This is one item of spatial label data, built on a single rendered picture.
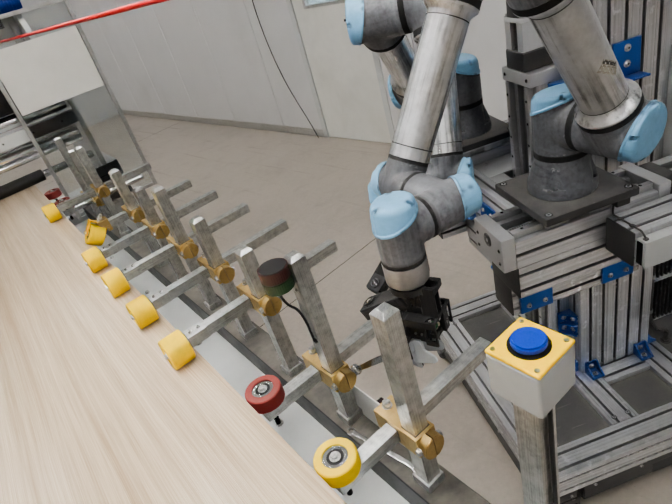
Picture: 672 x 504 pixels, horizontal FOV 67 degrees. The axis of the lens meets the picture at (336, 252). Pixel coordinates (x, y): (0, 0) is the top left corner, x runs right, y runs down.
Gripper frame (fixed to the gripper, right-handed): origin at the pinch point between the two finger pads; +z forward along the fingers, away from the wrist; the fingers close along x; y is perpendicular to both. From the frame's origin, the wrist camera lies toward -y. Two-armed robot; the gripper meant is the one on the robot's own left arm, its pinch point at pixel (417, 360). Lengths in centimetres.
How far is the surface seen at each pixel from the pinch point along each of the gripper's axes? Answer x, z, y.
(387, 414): -8.7, 7.1, -3.9
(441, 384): 2.2, 8.1, 2.8
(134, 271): 10, -1, -100
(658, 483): 53, 94, 42
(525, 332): -17.6, -29.2, 26.1
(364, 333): 11.3, 7.9, -19.8
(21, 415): -39, 4, -87
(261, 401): -16.7, 3.2, -28.2
